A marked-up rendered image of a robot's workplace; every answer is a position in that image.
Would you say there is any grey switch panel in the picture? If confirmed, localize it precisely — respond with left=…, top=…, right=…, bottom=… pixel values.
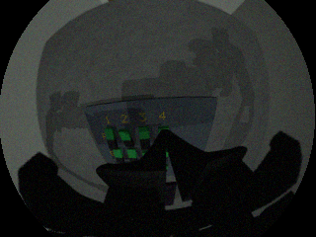
left=83, top=96, right=218, bottom=165

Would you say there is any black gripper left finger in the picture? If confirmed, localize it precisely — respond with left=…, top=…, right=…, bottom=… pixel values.
left=96, top=129, right=167, bottom=202

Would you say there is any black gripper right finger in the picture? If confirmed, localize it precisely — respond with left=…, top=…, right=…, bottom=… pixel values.
left=165, top=129, right=248, bottom=201

